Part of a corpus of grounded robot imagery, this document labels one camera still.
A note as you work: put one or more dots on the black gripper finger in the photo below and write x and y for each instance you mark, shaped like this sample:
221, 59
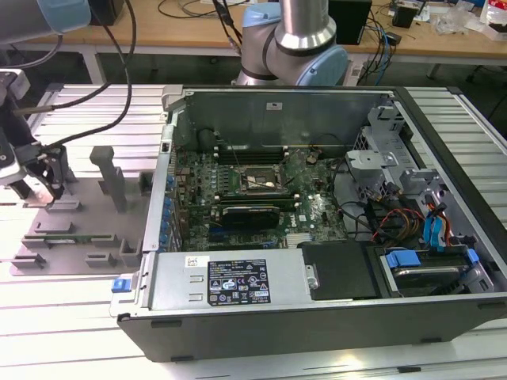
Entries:
57, 170

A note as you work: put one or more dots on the silver CPU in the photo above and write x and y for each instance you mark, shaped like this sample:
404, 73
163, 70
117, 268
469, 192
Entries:
39, 192

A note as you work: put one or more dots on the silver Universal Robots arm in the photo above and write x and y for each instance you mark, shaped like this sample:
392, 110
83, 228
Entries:
301, 23

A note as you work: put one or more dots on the CPU socket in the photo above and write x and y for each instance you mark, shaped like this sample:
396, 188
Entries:
261, 178

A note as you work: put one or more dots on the grey parts rack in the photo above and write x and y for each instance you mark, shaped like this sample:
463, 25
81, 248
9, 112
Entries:
91, 221

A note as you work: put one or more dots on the green RAM stick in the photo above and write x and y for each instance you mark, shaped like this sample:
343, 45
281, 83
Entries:
79, 239

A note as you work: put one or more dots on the blue case latch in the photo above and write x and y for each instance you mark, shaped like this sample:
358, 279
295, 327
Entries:
120, 286

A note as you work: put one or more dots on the large black box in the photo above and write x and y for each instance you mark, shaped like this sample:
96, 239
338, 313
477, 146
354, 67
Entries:
111, 12

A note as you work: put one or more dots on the grey power supply with label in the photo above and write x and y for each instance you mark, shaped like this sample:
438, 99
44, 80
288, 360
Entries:
178, 281

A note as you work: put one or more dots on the thin metal locking lever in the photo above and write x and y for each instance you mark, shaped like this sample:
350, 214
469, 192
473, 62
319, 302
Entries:
236, 156

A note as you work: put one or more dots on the wooden desk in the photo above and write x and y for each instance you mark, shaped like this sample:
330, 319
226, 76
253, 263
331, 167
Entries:
178, 33

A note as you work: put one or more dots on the black graphics card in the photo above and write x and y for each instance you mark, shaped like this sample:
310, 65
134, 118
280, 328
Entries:
249, 217

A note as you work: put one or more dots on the black RAM slot bank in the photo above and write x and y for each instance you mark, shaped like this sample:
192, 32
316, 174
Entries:
253, 196
257, 155

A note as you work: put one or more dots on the silver chipset heat sink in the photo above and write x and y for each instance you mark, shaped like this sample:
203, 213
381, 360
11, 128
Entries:
299, 240

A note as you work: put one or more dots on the coin battery holder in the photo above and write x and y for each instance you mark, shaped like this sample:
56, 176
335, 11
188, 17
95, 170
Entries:
313, 157

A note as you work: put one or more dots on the green motherboard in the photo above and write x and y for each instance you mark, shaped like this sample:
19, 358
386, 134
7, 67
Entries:
313, 186

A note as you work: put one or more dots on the open black PC case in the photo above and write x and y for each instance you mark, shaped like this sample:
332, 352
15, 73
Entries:
277, 332

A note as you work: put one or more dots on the black plastic drive shroud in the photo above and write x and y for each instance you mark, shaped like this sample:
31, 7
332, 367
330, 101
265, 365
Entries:
340, 269

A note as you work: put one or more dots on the metal drive cage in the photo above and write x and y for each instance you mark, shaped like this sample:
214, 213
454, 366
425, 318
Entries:
368, 162

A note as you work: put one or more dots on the white box with barcode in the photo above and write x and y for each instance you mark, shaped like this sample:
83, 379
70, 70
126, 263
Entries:
355, 73

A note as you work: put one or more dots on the black power adapter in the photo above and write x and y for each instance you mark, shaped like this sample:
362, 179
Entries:
394, 38

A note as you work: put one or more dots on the small black cube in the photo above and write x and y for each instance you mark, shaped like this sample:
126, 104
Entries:
404, 17

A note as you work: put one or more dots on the hard disk in blue carrier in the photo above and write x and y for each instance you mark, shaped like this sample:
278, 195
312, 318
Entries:
428, 277

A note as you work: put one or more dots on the clear plastic bags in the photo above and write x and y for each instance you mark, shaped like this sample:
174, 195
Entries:
455, 20

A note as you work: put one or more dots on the red white bag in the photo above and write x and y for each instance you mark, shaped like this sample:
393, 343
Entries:
495, 16

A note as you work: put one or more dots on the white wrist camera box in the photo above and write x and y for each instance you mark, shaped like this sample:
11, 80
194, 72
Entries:
8, 166
14, 81

